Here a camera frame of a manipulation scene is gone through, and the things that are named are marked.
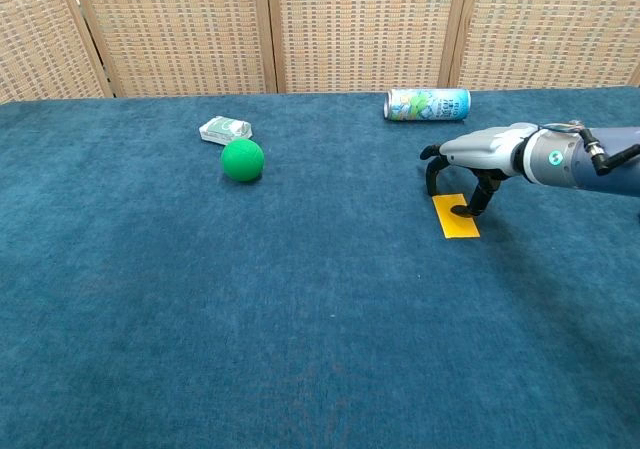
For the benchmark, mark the light blue beverage can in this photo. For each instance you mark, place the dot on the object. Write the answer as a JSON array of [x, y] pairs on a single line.
[[427, 105]]

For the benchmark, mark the green ball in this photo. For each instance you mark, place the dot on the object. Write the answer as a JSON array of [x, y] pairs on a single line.
[[242, 160]]

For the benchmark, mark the yellow rectangular card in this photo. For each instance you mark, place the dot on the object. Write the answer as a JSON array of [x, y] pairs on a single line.
[[460, 226]]

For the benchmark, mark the woven folding screen panel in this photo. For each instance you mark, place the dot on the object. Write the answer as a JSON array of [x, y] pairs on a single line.
[[40, 34], [550, 29], [365, 29], [175, 29]]

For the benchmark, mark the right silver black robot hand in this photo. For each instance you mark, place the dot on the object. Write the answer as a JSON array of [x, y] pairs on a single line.
[[485, 149]]

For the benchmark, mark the blue felt table mat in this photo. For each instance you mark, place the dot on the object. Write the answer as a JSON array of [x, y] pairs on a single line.
[[250, 294]]

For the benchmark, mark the white green small carton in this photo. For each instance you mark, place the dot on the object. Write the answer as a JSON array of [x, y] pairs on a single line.
[[222, 128]]

